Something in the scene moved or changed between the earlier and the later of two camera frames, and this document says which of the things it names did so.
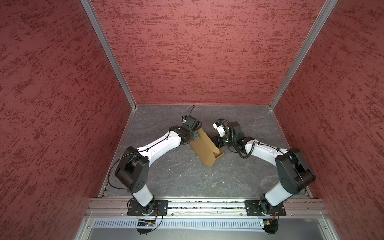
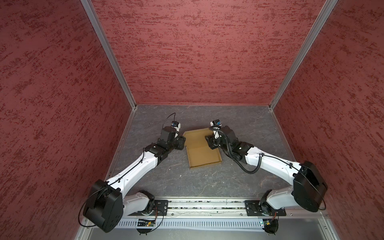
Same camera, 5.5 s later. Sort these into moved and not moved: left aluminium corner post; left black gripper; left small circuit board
Moved: left black gripper
Not moved: left aluminium corner post; left small circuit board
